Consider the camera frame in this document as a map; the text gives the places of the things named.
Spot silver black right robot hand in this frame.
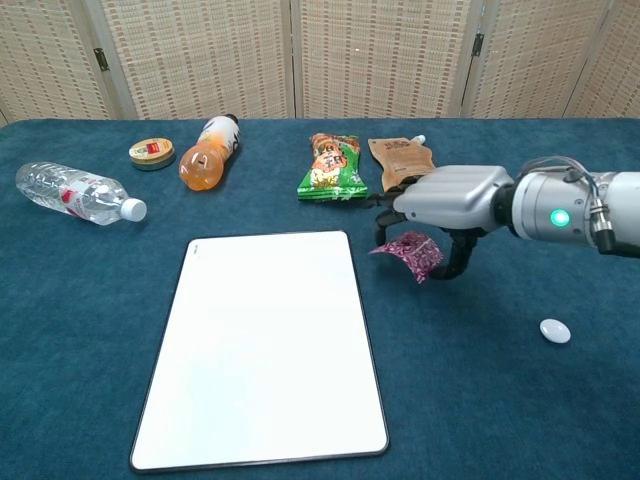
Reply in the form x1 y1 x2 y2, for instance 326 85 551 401
365 164 516 281

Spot small white round object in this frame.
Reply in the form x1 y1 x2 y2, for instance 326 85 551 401
538 317 572 345

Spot green snack packet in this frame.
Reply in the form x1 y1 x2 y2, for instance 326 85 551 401
296 132 370 202

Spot white magnetic board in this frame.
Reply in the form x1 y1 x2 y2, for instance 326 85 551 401
129 230 390 473

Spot orange drink bottle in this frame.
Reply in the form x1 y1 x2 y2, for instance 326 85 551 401
178 114 242 192

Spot clear plastic water bottle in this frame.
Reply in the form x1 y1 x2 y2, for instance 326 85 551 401
14 160 148 227

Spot brown spout pouch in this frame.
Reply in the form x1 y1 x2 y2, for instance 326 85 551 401
367 133 437 194

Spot woven folding screen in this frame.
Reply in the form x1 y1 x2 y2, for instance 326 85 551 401
0 0 640 126

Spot round yellow tin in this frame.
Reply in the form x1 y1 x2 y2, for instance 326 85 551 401
128 137 177 172

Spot teal table cloth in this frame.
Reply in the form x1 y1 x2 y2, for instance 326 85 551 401
0 117 640 480

